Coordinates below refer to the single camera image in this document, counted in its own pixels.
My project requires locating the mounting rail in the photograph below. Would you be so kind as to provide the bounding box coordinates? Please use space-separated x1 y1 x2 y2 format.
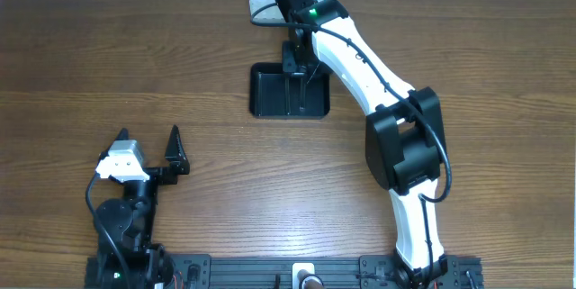
84 254 485 289

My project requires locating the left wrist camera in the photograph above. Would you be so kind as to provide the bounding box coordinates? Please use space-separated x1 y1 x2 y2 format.
94 140 151 185

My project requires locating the clear test tube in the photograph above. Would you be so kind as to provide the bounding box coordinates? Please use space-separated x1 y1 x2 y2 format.
283 75 292 116
298 75 308 115

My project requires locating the black tray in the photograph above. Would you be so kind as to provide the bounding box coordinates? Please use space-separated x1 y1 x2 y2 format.
248 61 331 121

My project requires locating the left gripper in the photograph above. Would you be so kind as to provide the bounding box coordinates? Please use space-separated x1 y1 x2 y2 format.
96 124 191 185

